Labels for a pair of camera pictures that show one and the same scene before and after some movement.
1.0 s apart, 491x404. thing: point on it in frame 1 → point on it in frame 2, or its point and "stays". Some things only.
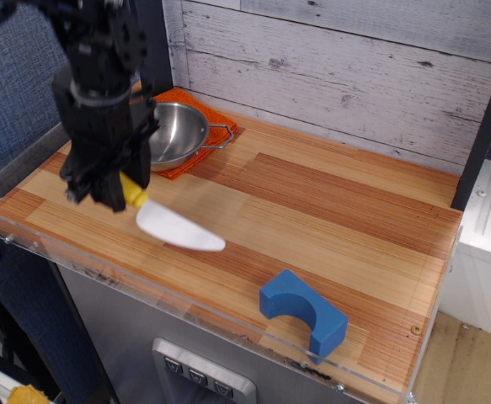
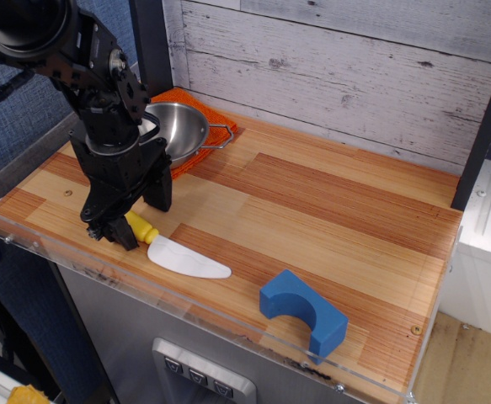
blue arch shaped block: x=287 y=295 stays
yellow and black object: x=28 y=394 stays
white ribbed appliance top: x=488 y=215 stays
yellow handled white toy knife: x=166 y=226 → x=174 y=256
